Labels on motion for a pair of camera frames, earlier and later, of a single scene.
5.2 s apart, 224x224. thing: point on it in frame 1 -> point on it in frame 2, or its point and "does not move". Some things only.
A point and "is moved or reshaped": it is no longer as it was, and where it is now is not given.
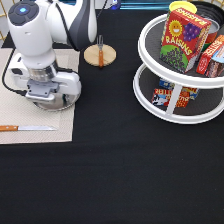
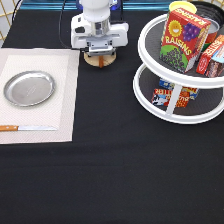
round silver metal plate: (60, 102) is moved or reshaped
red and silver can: (212, 33) does not move
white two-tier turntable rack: (169, 94) does not move
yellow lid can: (182, 4) does not move
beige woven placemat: (18, 110) does not move
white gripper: (69, 83) -> (81, 29)
